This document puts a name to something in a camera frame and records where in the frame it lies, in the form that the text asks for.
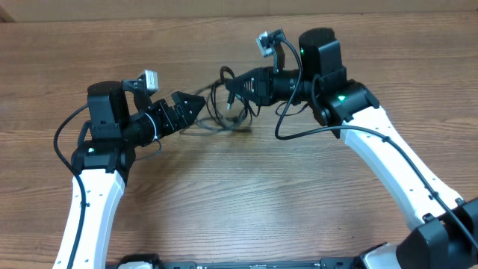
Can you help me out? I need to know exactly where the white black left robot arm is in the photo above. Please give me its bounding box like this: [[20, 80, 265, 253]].
[[54, 78, 205, 268]]

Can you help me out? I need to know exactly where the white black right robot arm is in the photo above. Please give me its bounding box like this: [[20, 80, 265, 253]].
[[226, 28, 477, 268]]

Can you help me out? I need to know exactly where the black cable bundle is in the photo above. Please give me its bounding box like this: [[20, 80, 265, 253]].
[[181, 66, 262, 134]]

